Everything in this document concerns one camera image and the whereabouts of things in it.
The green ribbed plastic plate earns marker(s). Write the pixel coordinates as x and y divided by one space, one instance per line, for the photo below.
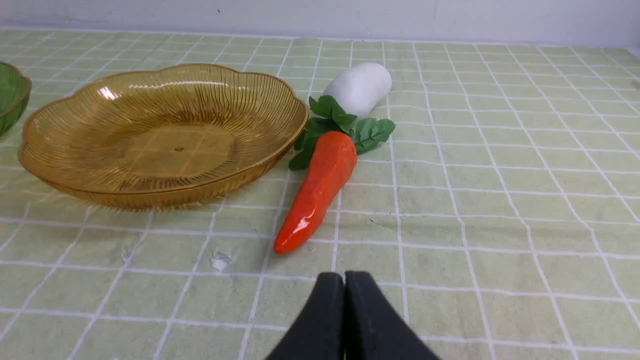
15 89

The green checked tablecloth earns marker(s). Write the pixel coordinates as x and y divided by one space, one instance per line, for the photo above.
501 220

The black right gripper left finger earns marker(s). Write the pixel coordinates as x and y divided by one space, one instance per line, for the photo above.
317 332

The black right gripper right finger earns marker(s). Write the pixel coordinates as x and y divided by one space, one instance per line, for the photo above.
373 330

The orange toy carrot with leaves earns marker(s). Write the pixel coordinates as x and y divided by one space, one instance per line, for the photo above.
329 159

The amber ribbed plastic plate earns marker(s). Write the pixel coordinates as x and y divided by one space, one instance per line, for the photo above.
184 134

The white toy radish with leaves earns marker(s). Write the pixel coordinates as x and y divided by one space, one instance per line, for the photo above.
353 94

